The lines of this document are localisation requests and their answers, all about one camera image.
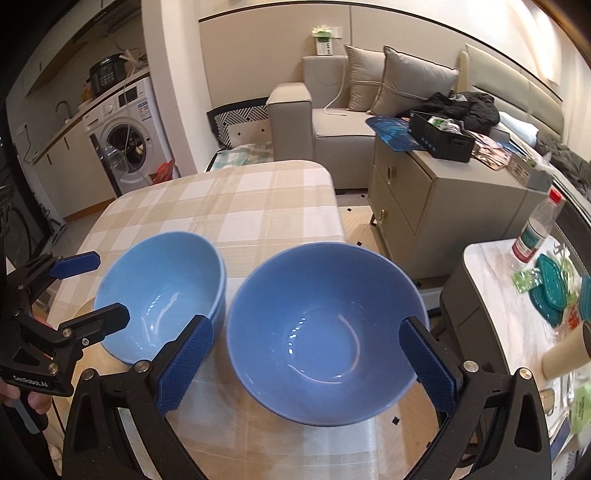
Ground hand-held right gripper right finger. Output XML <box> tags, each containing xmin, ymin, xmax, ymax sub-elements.
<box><xmin>398</xmin><ymin>316</ymin><xmax>553</xmax><ymax>480</ymax></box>

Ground green white tissue holder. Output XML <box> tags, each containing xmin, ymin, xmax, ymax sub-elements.
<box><xmin>311</xmin><ymin>26</ymin><xmax>335</xmax><ymax>57</ymax></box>

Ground black glass door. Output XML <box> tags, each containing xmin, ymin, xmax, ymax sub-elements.
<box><xmin>0</xmin><ymin>106</ymin><xmax>54</xmax><ymax>259</ymax></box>

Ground blue plastic bag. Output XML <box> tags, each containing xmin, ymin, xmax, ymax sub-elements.
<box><xmin>366</xmin><ymin>115</ymin><xmax>419</xmax><ymax>153</ymax></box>

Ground grey tissue box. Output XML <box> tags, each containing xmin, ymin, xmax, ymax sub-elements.
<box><xmin>506</xmin><ymin>154</ymin><xmax>555</xmax><ymax>191</ymax></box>

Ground dark grey blanket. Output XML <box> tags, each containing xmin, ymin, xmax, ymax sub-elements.
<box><xmin>536</xmin><ymin>131</ymin><xmax>591</xmax><ymax>204</ymax></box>

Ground black storage box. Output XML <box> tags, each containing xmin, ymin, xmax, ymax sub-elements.
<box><xmin>409</xmin><ymin>111</ymin><xmax>476</xmax><ymax>162</ymax></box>

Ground white charging cable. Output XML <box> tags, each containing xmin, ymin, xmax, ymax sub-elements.
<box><xmin>323</xmin><ymin>62</ymin><xmax>354</xmax><ymax>117</ymax></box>

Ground black pressure cooker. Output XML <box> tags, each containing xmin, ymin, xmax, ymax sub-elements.
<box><xmin>89</xmin><ymin>54</ymin><xmax>126</xmax><ymax>95</ymax></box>

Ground checked tablecloth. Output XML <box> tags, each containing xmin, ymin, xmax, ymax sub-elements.
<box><xmin>46</xmin><ymin>159</ymin><xmax>462</xmax><ymax>480</ymax></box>

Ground grey side cabinet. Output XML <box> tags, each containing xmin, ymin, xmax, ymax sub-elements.
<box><xmin>368</xmin><ymin>134</ymin><xmax>555</xmax><ymax>280</ymax></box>

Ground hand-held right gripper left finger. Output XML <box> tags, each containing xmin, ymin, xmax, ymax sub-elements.
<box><xmin>62</xmin><ymin>315</ymin><xmax>214</xmax><ymax>480</ymax></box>

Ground light green paper packet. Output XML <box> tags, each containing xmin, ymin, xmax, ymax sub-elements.
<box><xmin>570</xmin><ymin>383</ymin><xmax>591</xmax><ymax>435</ymax></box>

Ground padded bed headboard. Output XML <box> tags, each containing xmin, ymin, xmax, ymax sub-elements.
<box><xmin>464</xmin><ymin>44</ymin><xmax>566</xmax><ymax>139</ymax></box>

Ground grey pillow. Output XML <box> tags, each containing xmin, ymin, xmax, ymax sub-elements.
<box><xmin>369</xmin><ymin>46</ymin><xmax>460</xmax><ymax>116</ymax></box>
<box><xmin>344</xmin><ymin>45</ymin><xmax>386</xmax><ymax>114</ymax></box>

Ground white lower kitchen cabinets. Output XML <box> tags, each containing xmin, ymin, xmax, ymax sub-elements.
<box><xmin>30</xmin><ymin>122</ymin><xmax>116</xmax><ymax>220</ymax></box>

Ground black jacket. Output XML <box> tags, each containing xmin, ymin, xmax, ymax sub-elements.
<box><xmin>425</xmin><ymin>91</ymin><xmax>500</xmax><ymax>134</ymax></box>

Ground plastic water bottle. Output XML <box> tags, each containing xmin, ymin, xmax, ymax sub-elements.
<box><xmin>510</xmin><ymin>188</ymin><xmax>566</xmax><ymax>266</ymax></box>

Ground white washing machine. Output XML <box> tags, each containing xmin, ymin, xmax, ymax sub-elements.
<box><xmin>83</xmin><ymin>76</ymin><xmax>174</xmax><ymax>197</ymax></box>

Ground teal lid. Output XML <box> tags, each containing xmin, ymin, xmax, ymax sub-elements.
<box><xmin>577</xmin><ymin>274</ymin><xmax>591</xmax><ymax>319</ymax></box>
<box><xmin>529</xmin><ymin>254</ymin><xmax>578</xmax><ymax>324</ymax></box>

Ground green check seat cushion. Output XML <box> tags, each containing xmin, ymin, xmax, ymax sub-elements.
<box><xmin>208</xmin><ymin>141</ymin><xmax>278</xmax><ymax>172</ymax></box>

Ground red cardboard box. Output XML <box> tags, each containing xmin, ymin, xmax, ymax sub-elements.
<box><xmin>152</xmin><ymin>159</ymin><xmax>178</xmax><ymax>185</ymax></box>

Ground person's left hand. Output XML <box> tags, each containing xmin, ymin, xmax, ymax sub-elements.
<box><xmin>0</xmin><ymin>376</ymin><xmax>52</xmax><ymax>417</ymax></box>

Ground magazine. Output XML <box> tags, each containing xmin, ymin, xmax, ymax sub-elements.
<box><xmin>471</xmin><ymin>134</ymin><xmax>513</xmax><ymax>171</ymax></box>

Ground grey sofa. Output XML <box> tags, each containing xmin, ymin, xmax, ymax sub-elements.
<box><xmin>268</xmin><ymin>55</ymin><xmax>462</xmax><ymax>190</ymax></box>

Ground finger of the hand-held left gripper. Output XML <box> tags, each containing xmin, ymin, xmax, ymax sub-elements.
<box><xmin>21</xmin><ymin>251</ymin><xmax>101</xmax><ymax>289</ymax></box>
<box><xmin>58</xmin><ymin>302</ymin><xmax>131</xmax><ymax>357</ymax></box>

